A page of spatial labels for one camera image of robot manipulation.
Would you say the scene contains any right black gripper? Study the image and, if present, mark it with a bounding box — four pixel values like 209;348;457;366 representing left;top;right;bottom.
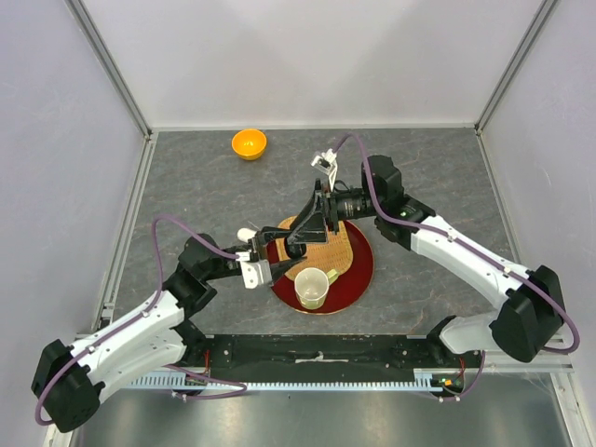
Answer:
288;178;382;245

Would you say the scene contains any black earbud charging case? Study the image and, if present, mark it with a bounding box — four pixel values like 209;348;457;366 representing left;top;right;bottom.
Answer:
284;241;307;259

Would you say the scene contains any white earbud charging case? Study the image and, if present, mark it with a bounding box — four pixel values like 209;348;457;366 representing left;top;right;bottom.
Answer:
237;227;257;243

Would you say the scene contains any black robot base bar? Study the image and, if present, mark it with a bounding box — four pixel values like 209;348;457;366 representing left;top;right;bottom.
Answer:
179;334;453;368

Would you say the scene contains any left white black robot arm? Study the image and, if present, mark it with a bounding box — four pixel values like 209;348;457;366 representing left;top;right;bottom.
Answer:
31;226;306;433

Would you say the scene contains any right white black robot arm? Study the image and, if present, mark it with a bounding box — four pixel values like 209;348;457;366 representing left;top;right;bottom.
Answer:
283;150;563;367

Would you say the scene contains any woven bamboo tray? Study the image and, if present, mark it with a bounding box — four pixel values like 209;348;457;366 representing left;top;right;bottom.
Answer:
285;223;354;280

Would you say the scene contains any cream mug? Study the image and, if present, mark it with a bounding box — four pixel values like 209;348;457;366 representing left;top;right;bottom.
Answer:
294;267;339;310

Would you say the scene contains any red round plate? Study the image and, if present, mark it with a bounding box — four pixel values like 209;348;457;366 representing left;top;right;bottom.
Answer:
272;222;374;315

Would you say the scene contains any orange bowl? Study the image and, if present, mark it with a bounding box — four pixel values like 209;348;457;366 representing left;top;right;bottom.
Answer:
231;129;267;161

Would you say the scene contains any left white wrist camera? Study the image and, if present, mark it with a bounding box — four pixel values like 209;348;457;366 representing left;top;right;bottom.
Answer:
237;251;272;290

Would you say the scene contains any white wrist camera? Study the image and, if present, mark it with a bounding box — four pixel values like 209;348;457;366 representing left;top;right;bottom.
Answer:
311;148;338;191
237;251;272;290

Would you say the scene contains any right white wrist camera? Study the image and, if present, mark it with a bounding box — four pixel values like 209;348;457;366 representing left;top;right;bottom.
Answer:
311;148;338;191

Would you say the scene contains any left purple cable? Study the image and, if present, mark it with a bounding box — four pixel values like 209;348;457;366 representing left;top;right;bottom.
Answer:
34;214;248;426

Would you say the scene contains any white slotted cable duct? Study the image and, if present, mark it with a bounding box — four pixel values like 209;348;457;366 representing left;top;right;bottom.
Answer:
126;370;442;392

